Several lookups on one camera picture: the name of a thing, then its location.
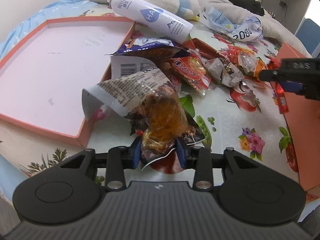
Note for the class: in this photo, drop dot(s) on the crumpled white race bib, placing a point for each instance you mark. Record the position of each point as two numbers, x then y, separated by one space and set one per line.
249 31

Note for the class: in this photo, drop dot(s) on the floral tablecloth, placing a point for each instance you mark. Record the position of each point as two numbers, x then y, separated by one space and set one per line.
225 115

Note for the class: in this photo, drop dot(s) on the white blue plush toy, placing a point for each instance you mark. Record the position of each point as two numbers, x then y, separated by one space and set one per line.
186 9

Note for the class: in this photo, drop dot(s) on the blue purple snack bag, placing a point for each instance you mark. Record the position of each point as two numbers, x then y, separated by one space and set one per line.
149 48

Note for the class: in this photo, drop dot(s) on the white spray bottle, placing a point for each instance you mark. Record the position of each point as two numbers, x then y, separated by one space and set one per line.
157 19

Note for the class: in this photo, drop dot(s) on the brown snack packet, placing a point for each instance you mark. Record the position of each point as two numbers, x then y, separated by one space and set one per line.
151 104

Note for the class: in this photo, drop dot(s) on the orange snack packet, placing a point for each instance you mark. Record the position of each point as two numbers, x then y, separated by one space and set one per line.
251 65

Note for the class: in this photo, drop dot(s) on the blue chair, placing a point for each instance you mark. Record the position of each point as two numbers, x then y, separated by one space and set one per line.
308 34

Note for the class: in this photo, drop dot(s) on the red snack packet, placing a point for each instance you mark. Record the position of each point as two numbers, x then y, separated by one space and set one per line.
192 71

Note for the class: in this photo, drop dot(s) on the blue bed sheet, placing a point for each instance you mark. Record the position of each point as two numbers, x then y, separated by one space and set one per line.
58 9

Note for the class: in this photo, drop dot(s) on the grey wardrobe cabinet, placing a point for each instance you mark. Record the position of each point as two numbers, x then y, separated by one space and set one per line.
290 13

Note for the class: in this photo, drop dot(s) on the pink box lid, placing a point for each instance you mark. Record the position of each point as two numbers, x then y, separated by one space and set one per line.
43 76

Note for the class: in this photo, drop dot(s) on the pink open gift box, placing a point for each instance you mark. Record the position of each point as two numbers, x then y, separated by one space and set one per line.
302 120

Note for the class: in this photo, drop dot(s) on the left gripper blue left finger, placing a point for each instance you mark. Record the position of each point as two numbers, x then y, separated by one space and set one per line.
119 159

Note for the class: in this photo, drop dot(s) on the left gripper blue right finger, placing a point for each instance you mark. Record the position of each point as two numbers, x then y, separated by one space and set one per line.
200 160

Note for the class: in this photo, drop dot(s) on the clear blue plastic bag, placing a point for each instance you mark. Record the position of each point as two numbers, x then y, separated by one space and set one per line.
215 20

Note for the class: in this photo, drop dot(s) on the dark red stick packet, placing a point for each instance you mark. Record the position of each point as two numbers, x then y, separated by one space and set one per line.
205 50

